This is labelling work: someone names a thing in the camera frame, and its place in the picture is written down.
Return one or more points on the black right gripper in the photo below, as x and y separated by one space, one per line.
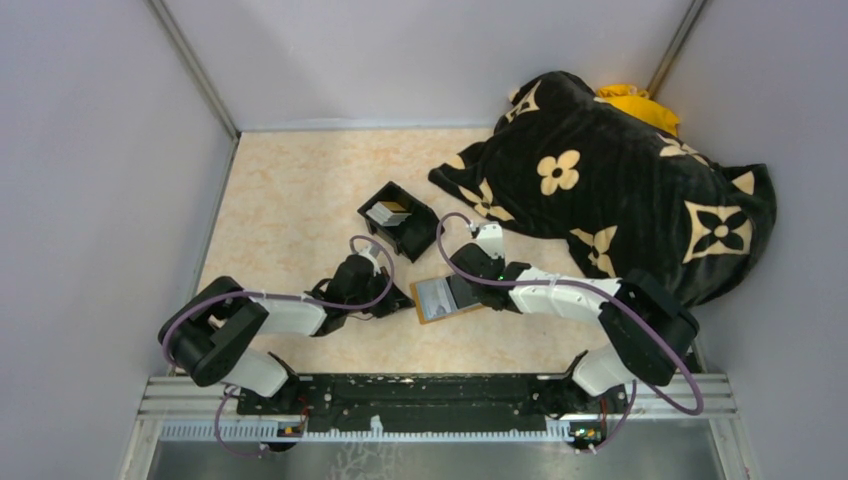
501 262

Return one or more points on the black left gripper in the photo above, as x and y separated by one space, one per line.
396 300

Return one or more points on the black plastic card box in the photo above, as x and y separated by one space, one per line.
407 224

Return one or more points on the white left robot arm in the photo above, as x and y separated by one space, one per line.
210 337

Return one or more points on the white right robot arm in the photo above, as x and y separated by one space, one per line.
647 329

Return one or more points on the stack of white cards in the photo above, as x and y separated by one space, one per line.
387 213

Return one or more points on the black flower-pattern blanket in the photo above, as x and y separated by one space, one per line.
563 163

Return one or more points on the yellow cloth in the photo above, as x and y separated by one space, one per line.
638 103

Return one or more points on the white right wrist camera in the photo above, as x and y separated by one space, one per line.
489 238

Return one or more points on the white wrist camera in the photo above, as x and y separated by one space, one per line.
489 238
372 252

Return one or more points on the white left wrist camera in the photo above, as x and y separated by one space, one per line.
372 252

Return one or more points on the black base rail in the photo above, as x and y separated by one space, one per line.
407 408

